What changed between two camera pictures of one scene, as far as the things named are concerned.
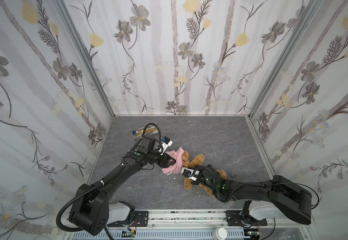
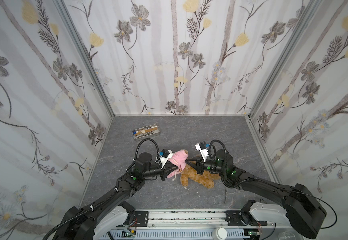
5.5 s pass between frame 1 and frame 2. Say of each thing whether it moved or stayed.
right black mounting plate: stayed
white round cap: stayed
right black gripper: moved
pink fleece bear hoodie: moved
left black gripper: moved
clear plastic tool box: stayed
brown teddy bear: moved
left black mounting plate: stayed
